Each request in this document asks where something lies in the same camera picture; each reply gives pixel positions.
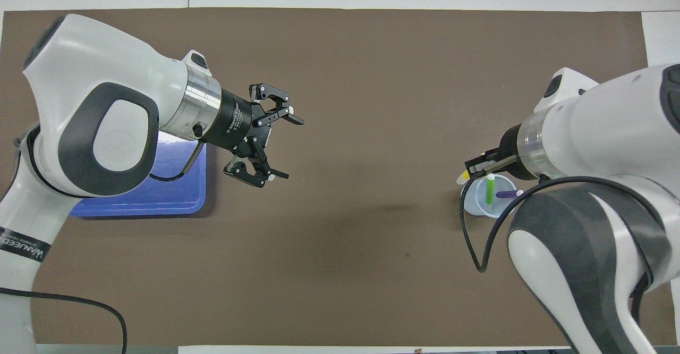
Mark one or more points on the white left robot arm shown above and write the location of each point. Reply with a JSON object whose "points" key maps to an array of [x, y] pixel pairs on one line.
{"points": [[95, 77]]}

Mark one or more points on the blue plastic tray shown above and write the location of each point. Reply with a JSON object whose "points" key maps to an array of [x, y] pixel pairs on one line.
{"points": [[175, 194]]}

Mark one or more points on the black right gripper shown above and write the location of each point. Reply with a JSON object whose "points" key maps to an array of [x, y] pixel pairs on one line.
{"points": [[514, 154]]}

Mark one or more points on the green pen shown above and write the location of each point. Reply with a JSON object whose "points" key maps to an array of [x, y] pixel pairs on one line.
{"points": [[490, 190]]}

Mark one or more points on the purple pen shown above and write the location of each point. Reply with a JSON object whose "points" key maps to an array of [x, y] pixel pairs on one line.
{"points": [[504, 194]]}

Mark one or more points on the pale blue mesh pen cup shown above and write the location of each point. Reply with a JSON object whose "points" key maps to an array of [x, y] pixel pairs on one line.
{"points": [[473, 205]]}

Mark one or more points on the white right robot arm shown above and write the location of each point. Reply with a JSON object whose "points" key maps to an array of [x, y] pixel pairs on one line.
{"points": [[611, 131]]}

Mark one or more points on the yellow pen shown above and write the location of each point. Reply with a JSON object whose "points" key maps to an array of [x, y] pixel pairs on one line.
{"points": [[462, 177]]}

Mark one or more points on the brown table mat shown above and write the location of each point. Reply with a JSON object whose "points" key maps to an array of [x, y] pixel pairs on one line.
{"points": [[372, 77]]}

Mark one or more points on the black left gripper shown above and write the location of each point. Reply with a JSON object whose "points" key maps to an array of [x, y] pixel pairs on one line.
{"points": [[236, 123]]}

